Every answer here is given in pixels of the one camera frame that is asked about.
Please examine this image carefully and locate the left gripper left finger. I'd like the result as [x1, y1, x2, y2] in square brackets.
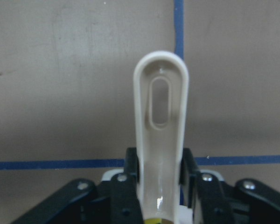
[13, 147, 140, 224]

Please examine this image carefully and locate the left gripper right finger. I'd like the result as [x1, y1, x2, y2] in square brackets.
[181, 148, 280, 224]

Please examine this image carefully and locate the beige plastic dustpan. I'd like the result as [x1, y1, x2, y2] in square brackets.
[133, 51, 189, 224]

